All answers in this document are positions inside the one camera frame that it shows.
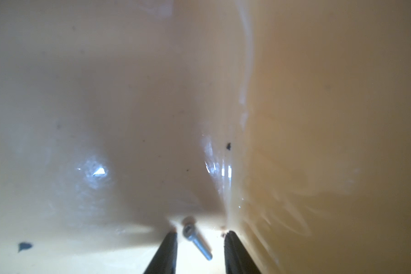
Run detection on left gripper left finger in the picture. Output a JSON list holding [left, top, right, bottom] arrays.
[[144, 232, 178, 274]]

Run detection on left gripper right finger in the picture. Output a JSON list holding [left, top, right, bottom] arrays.
[[224, 231, 261, 274]]

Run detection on yellow plastic storage box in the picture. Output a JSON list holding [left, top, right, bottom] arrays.
[[0, 1, 411, 274]]

